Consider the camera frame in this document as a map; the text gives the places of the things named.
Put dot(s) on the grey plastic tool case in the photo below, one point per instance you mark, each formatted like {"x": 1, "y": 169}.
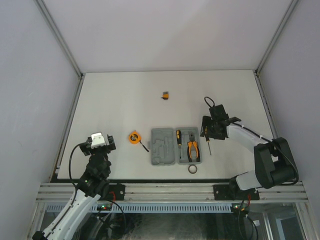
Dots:
{"x": 164, "y": 148}

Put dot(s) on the orange hex key set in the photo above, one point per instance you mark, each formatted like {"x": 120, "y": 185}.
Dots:
{"x": 165, "y": 95}

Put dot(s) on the grey slotted cable duct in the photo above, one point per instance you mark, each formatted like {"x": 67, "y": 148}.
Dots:
{"x": 151, "y": 208}

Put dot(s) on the orange black pliers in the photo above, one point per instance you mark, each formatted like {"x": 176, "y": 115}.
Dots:
{"x": 193, "y": 151}

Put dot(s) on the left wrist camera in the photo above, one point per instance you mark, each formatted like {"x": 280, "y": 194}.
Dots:
{"x": 97, "y": 140}

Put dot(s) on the orange tape measure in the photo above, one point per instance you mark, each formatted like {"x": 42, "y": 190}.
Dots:
{"x": 135, "y": 138}

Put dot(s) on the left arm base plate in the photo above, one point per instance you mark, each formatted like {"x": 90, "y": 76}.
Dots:
{"x": 113, "y": 192}

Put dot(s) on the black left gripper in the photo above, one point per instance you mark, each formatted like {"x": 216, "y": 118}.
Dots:
{"x": 86, "y": 149}

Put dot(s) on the screwdriver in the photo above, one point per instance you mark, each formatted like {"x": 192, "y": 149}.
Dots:
{"x": 208, "y": 141}
{"x": 179, "y": 142}

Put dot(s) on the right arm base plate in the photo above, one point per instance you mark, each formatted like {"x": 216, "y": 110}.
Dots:
{"x": 223, "y": 192}

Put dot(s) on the aluminium front rail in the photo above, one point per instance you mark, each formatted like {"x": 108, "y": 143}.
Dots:
{"x": 174, "y": 192}

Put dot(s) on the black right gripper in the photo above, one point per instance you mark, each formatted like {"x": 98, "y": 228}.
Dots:
{"x": 207, "y": 121}

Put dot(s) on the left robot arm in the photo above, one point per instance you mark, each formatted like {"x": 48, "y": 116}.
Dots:
{"x": 91, "y": 186}

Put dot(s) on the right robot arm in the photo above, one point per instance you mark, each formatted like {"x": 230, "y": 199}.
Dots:
{"x": 274, "y": 164}

